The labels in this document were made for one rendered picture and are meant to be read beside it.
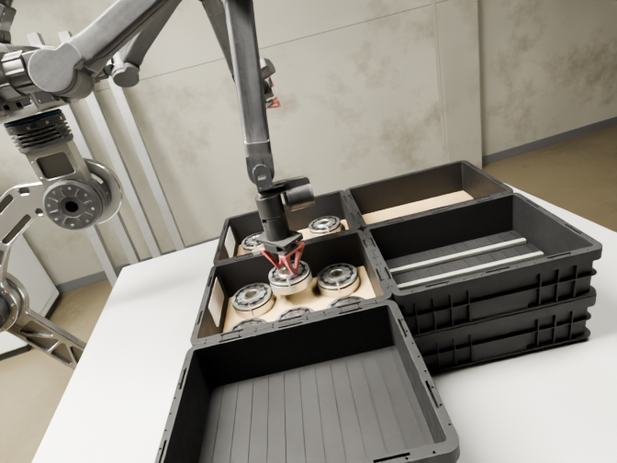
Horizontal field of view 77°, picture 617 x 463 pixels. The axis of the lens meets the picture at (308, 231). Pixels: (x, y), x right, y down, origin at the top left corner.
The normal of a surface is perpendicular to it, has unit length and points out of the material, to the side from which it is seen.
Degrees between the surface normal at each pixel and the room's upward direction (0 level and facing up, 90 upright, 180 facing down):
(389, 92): 90
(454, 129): 90
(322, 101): 90
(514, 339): 90
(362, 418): 0
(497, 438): 0
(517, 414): 0
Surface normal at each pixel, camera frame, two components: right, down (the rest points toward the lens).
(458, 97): 0.20, 0.40
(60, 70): 0.15, 0.21
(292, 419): -0.22, -0.87
